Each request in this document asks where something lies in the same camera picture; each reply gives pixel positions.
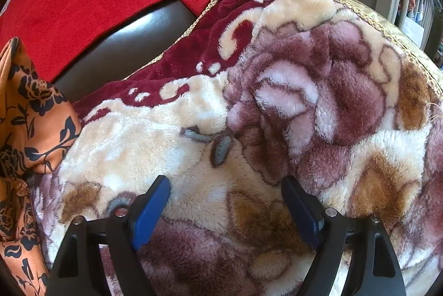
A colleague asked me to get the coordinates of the orange floral garment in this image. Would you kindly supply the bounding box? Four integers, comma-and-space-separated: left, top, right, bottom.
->
1, 37, 81, 295

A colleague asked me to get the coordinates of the floral plush blanket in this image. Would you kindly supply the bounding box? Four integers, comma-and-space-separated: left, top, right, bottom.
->
32, 0, 442, 295

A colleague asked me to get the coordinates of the dark brown leather sofa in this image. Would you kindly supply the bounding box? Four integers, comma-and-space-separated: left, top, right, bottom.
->
55, 0, 196, 102

